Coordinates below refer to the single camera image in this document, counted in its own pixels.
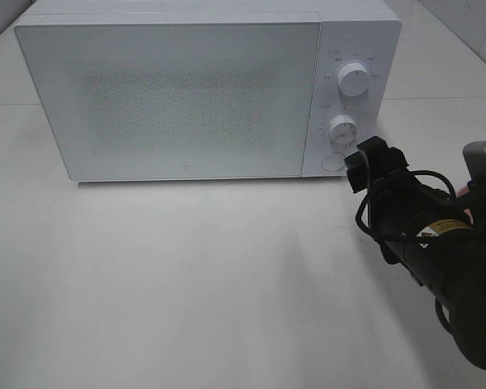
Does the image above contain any upper white power knob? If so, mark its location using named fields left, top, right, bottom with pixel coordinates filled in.
left=336, top=60, right=370, bottom=97

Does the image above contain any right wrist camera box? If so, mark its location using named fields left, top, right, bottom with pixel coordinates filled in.
left=463, top=140, right=486, bottom=185

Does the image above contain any round white door button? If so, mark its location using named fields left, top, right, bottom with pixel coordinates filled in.
left=321, top=152, right=345, bottom=172

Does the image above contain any white microwave door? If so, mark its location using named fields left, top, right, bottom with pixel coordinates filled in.
left=16, top=24, right=320, bottom=182

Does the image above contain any white timer knob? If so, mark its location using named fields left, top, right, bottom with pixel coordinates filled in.
left=328, top=114, right=358, bottom=145

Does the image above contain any white microwave oven body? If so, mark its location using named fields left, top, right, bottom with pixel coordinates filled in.
left=15, top=1, right=402, bottom=181

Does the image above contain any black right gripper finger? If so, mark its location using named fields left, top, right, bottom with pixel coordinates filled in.
left=344, top=151, right=369, bottom=193
left=357, top=137, right=407, bottom=167

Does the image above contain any pink round plate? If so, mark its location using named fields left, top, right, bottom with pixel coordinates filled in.
left=457, top=182, right=475, bottom=201

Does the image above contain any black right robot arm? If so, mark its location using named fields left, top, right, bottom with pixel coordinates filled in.
left=345, top=137, right=486, bottom=370

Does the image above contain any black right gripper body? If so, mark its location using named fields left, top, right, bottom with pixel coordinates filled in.
left=367, top=164, right=456, bottom=263

